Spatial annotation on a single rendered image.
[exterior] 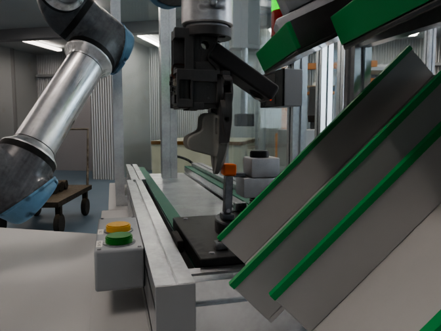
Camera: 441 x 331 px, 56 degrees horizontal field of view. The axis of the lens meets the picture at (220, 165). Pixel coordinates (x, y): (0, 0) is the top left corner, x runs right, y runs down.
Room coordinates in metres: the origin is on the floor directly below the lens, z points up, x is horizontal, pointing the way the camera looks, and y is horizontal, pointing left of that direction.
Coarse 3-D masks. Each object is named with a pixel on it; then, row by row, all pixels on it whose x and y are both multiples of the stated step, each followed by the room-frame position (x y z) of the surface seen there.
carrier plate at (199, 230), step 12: (192, 216) 0.74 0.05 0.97; (204, 216) 0.74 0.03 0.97; (180, 228) 0.65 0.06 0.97; (192, 228) 0.65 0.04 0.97; (204, 228) 0.65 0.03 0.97; (192, 240) 0.58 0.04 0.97; (204, 240) 0.58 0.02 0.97; (192, 252) 0.55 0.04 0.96; (204, 252) 0.53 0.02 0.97; (216, 252) 0.53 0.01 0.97; (228, 252) 0.53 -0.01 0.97; (204, 264) 0.50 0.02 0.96; (216, 264) 0.50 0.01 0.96; (228, 264) 0.51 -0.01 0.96
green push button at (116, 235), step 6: (108, 234) 0.61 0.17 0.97; (114, 234) 0.61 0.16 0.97; (120, 234) 0.61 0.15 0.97; (126, 234) 0.61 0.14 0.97; (132, 234) 0.61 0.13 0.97; (108, 240) 0.59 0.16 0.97; (114, 240) 0.59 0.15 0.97; (120, 240) 0.59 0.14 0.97; (126, 240) 0.59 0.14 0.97; (132, 240) 0.60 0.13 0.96
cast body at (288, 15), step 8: (280, 0) 0.35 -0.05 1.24; (288, 0) 0.34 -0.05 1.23; (296, 0) 0.34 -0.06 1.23; (304, 0) 0.34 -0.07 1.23; (312, 0) 0.34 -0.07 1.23; (320, 0) 0.34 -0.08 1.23; (328, 0) 0.33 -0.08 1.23; (280, 8) 0.37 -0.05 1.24; (288, 8) 0.34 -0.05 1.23; (296, 8) 0.34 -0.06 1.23; (304, 8) 0.34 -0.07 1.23; (312, 8) 0.34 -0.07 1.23; (288, 16) 0.34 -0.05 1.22; (296, 16) 0.34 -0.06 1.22; (280, 24) 0.34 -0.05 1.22
